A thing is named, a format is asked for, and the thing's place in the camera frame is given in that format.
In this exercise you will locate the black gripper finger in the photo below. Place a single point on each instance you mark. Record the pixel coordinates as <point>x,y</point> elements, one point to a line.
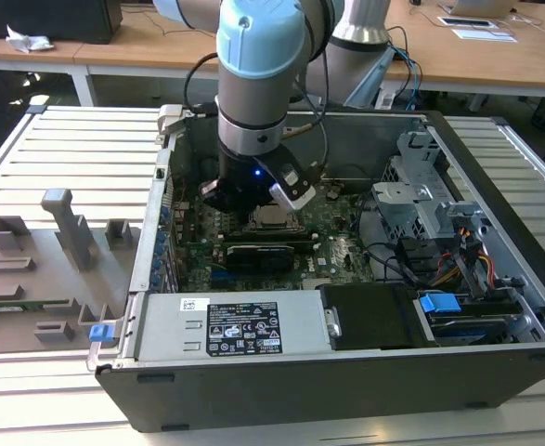
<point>209,191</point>

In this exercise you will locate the silver CPU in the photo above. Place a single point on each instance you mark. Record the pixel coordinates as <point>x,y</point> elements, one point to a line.
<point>272,217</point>

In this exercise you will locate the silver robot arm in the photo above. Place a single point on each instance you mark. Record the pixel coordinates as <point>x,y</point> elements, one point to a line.
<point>253,93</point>

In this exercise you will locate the CPU socket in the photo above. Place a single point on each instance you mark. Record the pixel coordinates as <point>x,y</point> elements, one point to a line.
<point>253,227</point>

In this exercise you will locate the black RAM slot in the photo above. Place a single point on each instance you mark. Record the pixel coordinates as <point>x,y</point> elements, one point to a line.
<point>272,237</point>
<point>300,246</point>

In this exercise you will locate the blue expansion slot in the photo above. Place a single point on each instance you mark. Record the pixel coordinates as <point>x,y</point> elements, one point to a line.
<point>225,279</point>

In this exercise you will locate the blue card retainer clip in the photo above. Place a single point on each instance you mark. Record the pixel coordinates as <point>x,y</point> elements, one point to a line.
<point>160,240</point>
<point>164,214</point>
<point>154,278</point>
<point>157,254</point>

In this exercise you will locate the black graphics card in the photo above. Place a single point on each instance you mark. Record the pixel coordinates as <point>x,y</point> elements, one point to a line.
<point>258,260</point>

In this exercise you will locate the grey case latch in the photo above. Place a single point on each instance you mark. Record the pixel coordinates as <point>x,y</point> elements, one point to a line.
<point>170,118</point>

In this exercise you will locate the round coin battery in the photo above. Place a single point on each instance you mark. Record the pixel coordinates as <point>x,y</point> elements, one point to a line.
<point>333,190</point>

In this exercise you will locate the green motherboard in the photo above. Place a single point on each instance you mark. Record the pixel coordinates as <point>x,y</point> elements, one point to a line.
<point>337,251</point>

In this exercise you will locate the grey power supply unit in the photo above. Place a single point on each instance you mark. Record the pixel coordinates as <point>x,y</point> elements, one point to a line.
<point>160,325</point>

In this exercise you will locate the long wooden desk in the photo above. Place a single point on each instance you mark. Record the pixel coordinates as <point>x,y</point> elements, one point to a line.
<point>160,46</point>

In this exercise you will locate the silver metal drive cage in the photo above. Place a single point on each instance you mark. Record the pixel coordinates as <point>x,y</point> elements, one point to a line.
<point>397,204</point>

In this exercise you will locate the white power adapter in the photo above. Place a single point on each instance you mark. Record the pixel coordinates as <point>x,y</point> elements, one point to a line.
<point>385,99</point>

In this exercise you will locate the pale blue teach pendant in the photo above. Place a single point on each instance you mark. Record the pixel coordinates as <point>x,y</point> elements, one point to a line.
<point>372,79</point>

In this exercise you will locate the blue case latch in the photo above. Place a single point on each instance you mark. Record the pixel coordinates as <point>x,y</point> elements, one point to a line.
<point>100,333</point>

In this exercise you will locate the black plastic shroud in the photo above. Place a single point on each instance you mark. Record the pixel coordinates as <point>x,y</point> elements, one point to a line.
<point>369,316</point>

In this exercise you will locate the grey parts rack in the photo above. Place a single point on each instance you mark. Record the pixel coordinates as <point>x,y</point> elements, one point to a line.
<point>44,279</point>

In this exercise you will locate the black table corner cap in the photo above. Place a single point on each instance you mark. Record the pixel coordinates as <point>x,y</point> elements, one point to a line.
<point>499,121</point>
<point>35,110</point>

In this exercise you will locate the green RAM stick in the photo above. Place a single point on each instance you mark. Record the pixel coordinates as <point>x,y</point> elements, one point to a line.
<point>35,305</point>

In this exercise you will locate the black open PC case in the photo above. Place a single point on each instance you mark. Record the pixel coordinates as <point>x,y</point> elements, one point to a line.
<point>300,395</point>

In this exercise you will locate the hard disk in blue carrier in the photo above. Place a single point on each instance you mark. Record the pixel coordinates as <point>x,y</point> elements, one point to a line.
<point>439,302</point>

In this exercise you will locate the crumpled white paper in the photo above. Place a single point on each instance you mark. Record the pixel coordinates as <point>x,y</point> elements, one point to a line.
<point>26,42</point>

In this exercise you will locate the black computer box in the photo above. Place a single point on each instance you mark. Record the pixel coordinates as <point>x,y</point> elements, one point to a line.
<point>44,18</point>

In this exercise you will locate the white framed tablet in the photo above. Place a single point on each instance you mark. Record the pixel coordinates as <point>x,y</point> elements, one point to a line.
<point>467,22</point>

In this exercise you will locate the white paper sheet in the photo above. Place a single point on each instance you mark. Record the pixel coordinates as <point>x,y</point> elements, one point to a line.
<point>483,35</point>

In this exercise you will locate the silver laptop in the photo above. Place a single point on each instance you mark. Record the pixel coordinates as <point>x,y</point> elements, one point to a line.
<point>481,5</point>

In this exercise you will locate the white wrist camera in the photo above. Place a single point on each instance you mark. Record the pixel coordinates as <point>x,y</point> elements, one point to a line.
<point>295,197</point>

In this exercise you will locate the black camera bracket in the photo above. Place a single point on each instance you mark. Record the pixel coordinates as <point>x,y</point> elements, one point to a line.
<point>300,167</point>

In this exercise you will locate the grey metal bracket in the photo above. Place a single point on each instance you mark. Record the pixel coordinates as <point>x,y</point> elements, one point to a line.
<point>458,216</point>

